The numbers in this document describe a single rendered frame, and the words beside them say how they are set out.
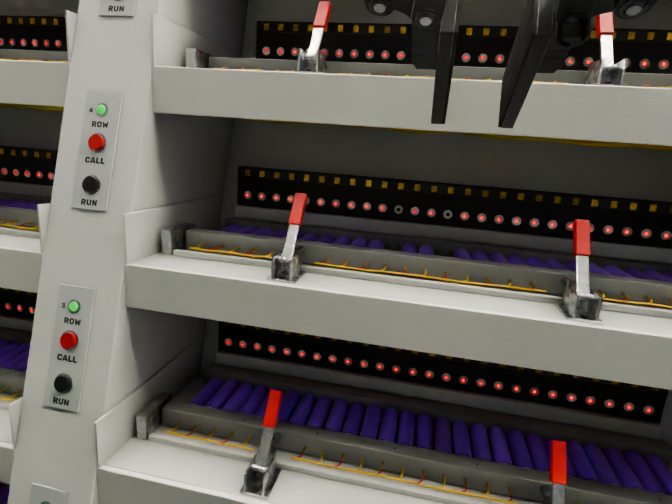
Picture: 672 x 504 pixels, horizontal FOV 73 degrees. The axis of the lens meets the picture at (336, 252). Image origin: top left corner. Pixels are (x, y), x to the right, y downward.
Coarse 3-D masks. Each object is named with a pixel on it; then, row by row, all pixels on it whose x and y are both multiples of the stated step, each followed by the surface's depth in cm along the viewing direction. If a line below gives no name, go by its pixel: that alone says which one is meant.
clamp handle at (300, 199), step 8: (296, 200) 46; (304, 200) 45; (296, 208) 45; (304, 208) 46; (296, 216) 45; (296, 224) 45; (288, 232) 44; (296, 232) 44; (288, 240) 44; (288, 248) 44; (288, 256) 43
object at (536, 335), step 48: (144, 240) 47; (480, 240) 56; (528, 240) 55; (144, 288) 45; (192, 288) 44; (240, 288) 43; (288, 288) 42; (336, 288) 42; (384, 288) 43; (432, 288) 44; (336, 336) 42; (384, 336) 41; (432, 336) 40; (480, 336) 39; (528, 336) 38; (576, 336) 37; (624, 336) 36
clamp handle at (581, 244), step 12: (576, 228) 41; (588, 228) 41; (576, 240) 40; (588, 240) 40; (576, 252) 40; (588, 252) 40; (576, 264) 40; (588, 264) 40; (576, 276) 39; (588, 276) 39; (576, 288) 39; (588, 288) 39
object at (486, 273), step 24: (192, 240) 51; (216, 240) 50; (240, 240) 50; (264, 240) 49; (312, 264) 49; (336, 264) 48; (360, 264) 48; (384, 264) 47; (408, 264) 46; (432, 264) 46; (456, 264) 46; (480, 264) 45; (504, 264) 46; (528, 288) 43; (552, 288) 44; (600, 288) 43; (624, 288) 43; (648, 288) 42
